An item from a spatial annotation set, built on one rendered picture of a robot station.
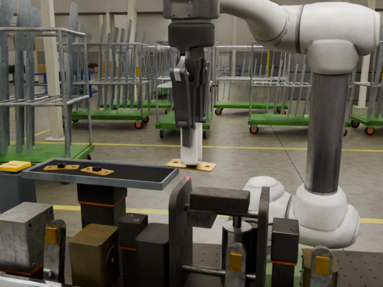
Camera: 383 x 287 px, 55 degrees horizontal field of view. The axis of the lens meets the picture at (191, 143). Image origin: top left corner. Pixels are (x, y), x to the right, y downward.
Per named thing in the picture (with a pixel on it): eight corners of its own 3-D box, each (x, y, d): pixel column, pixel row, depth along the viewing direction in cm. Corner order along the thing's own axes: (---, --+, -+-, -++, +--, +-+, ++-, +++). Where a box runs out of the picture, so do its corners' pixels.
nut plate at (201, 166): (165, 166, 66) (165, 160, 66) (174, 159, 69) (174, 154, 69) (210, 172, 63) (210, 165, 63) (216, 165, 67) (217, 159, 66)
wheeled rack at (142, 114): (54, 128, 789) (47, 42, 750) (72, 121, 886) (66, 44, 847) (143, 130, 779) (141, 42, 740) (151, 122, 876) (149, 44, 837)
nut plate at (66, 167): (43, 171, 94) (42, 166, 94) (47, 166, 98) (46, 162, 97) (77, 169, 95) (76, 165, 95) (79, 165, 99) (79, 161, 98)
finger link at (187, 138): (192, 117, 62) (186, 120, 59) (192, 145, 64) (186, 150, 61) (184, 115, 63) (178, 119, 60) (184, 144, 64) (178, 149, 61)
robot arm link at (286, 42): (249, -2, 100) (301, -5, 95) (265, 16, 117) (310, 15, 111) (244, 46, 101) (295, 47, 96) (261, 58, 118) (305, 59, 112)
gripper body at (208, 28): (179, 22, 64) (179, 76, 67) (158, 21, 57) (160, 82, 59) (221, 21, 62) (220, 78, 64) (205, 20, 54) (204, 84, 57)
